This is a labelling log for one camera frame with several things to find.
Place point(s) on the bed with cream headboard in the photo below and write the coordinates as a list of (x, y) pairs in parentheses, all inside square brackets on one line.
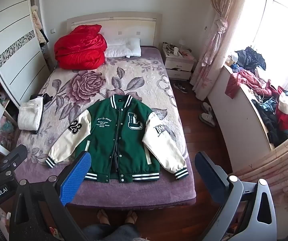
[(113, 27)]

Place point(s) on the white window bench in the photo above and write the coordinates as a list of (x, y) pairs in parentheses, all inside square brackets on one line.
[(234, 120)]

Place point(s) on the red quilt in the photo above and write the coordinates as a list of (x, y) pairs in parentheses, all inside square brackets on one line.
[(81, 47)]

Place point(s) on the pink floral curtain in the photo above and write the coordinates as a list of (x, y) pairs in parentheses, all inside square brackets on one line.
[(279, 175), (219, 37)]

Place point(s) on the white pillow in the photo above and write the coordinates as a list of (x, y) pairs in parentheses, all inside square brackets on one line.
[(123, 47)]

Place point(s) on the white nightstand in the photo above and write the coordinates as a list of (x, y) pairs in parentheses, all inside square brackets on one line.
[(179, 65)]

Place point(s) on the person's left foot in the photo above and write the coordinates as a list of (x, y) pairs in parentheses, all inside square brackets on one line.
[(102, 217)]

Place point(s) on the cream hanging garment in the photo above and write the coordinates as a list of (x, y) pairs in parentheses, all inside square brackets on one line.
[(38, 25)]

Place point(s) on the person's right foot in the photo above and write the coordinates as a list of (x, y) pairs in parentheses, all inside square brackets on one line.
[(131, 216)]

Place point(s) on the green varsity jacket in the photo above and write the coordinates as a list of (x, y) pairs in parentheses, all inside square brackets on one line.
[(103, 135)]

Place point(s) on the white folded cloth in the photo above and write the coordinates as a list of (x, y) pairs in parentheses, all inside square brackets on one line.
[(30, 115)]

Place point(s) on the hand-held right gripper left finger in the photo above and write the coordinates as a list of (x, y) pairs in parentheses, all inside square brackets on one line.
[(74, 179)]

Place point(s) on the white cup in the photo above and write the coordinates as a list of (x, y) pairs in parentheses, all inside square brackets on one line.
[(176, 50)]

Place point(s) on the floral plush blanket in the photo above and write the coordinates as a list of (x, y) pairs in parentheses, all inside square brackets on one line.
[(133, 80)]

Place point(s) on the window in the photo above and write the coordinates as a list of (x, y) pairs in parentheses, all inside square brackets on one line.
[(279, 25)]

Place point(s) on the white slipper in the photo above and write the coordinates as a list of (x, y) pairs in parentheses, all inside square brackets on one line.
[(207, 119), (206, 107)]

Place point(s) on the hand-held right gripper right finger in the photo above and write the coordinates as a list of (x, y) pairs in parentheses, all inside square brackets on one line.
[(209, 177)]

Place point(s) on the black sneaker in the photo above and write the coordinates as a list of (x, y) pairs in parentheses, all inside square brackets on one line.
[(183, 89), (177, 85)]

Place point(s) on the white sliding wardrobe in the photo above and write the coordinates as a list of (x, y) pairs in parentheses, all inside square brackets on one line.
[(16, 42)]

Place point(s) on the person's foot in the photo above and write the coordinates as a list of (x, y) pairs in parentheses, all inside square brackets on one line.
[(102, 217), (131, 216)]

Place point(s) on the person's jeans legs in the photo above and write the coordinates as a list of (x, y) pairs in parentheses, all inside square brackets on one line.
[(111, 233)]

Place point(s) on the black cloth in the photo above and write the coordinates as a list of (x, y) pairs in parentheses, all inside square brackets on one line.
[(45, 98)]

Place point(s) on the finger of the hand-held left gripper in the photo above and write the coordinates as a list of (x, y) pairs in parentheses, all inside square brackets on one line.
[(15, 158)]

